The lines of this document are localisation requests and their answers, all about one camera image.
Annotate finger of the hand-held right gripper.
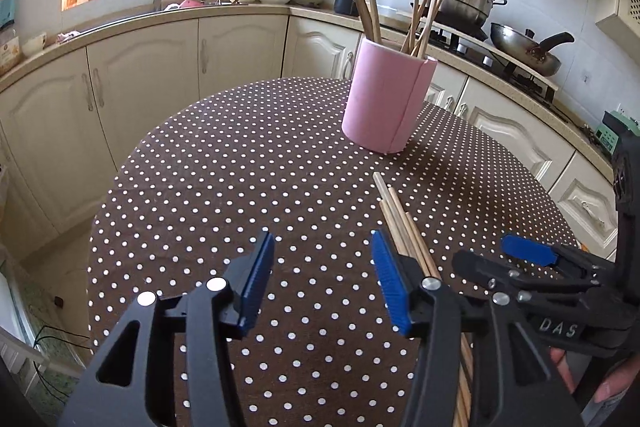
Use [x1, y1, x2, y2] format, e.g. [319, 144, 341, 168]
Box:
[501, 234, 621, 288]
[451, 249, 603, 313]

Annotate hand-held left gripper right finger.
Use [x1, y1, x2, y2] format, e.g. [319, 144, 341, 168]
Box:
[371, 229, 586, 427]

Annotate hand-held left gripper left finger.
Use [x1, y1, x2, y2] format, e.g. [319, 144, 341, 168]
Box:
[57, 228, 276, 427]

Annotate pile of chopsticks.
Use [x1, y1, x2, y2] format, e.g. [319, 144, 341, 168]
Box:
[372, 172, 476, 427]

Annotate pink cup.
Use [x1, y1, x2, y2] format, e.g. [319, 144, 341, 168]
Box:
[341, 37, 439, 155]

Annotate person's right hand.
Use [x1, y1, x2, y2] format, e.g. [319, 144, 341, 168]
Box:
[549, 346, 640, 405]

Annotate brown polka dot tablecloth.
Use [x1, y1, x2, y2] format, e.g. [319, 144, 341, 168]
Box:
[86, 77, 583, 427]

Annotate green appliance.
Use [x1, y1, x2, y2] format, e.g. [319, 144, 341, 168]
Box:
[600, 109, 640, 152]

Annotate black gas stove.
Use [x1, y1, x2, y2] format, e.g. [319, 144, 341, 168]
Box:
[385, 27, 556, 102]

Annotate cream base cabinets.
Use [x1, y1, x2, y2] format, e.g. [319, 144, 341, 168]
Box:
[0, 14, 621, 258]

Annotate steel kitchen sink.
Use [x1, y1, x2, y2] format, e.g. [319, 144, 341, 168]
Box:
[75, 2, 251, 32]

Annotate bottle with teal cap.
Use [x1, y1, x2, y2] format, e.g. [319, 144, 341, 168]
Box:
[0, 0, 23, 75]

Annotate steel wok with black handle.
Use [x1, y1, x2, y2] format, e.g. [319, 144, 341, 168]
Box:
[489, 22, 576, 76]

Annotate black cable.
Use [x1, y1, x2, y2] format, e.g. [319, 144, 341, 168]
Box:
[32, 324, 93, 408]

